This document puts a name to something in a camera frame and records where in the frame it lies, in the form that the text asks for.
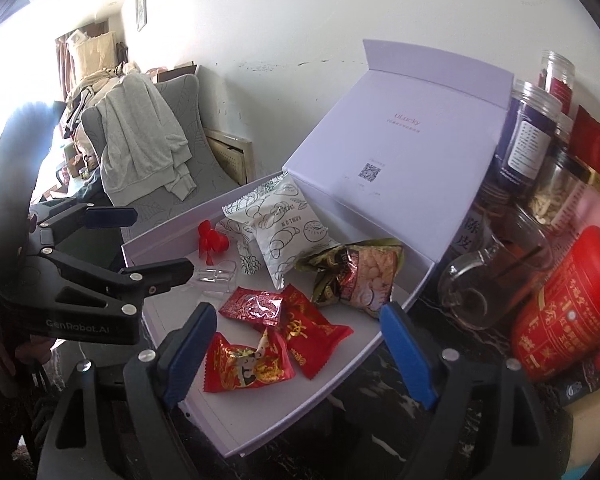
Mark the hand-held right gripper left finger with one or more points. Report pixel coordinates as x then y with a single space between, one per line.
190 350

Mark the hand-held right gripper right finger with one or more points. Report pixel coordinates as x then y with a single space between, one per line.
410 355

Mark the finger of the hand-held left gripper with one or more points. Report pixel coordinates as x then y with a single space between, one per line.
170 272
110 216

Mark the clear acrylic stand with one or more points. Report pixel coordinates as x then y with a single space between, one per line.
215 277

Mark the red packet cartoon figure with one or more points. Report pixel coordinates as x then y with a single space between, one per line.
240 365

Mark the red plastic fan toy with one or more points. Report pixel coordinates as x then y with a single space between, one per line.
212 240

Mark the translucent red candy packet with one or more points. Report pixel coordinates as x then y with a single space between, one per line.
250 305

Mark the white patterned snack packet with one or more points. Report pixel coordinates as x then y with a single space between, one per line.
240 215
290 240

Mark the green gold snack packet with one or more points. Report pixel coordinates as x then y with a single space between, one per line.
360 275

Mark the red candy packet gold print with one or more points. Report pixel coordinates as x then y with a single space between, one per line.
315 335

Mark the lavender gift box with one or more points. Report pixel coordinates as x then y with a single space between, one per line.
405 160

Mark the person's left hand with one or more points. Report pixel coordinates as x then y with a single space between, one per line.
35 352

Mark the light grey garment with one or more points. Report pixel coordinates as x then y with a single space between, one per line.
135 145

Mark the glass mug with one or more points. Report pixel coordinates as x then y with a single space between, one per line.
485 285

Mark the beige vented cover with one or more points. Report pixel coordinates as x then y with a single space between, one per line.
230 155

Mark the grey chair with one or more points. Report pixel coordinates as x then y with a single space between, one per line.
200 110

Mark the red canister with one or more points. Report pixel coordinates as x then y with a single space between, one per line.
565 320

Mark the cardboard box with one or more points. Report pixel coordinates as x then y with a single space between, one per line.
95 55

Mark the dark red berry pouch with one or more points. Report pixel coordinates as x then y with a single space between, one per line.
580 387

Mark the jar of pale slices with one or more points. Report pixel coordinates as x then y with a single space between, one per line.
555 200

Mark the purple jar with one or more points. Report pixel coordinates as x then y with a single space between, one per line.
525 140

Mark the red oat pouch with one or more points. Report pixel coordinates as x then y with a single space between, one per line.
595 135

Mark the tall jar red contents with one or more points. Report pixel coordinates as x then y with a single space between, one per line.
560 85

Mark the small framed wall picture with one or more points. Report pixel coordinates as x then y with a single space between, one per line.
140 7

